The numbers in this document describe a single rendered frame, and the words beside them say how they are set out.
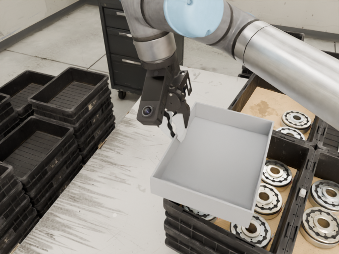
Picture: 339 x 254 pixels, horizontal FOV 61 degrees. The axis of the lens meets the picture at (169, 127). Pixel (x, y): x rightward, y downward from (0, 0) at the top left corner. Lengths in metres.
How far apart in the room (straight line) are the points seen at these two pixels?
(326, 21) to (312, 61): 3.64
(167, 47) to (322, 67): 0.26
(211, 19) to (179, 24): 0.05
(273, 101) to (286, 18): 2.83
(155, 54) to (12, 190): 1.09
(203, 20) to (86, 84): 1.63
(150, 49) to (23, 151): 1.37
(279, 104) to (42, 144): 1.27
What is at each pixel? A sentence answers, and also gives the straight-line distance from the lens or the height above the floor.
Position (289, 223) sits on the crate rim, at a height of 0.92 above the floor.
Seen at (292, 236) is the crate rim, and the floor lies 0.93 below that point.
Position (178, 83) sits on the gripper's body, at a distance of 0.59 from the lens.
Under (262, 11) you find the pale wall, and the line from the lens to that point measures 4.05.
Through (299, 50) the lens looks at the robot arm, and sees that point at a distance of 0.45.
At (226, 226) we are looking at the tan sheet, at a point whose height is 0.83.
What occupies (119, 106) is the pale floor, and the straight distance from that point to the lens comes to 2.58.
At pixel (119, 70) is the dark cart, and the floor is 0.32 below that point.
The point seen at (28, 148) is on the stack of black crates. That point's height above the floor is 0.38.
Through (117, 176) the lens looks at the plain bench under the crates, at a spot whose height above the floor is 0.70.
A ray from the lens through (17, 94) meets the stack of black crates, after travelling 2.29.
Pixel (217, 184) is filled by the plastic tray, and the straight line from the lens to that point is 0.63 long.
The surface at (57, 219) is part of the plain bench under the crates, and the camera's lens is 1.05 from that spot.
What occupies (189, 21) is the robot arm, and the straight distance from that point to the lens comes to 0.42.
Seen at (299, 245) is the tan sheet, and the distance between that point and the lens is 0.87.
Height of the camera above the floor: 1.55
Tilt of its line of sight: 42 degrees down
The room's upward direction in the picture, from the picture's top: straight up
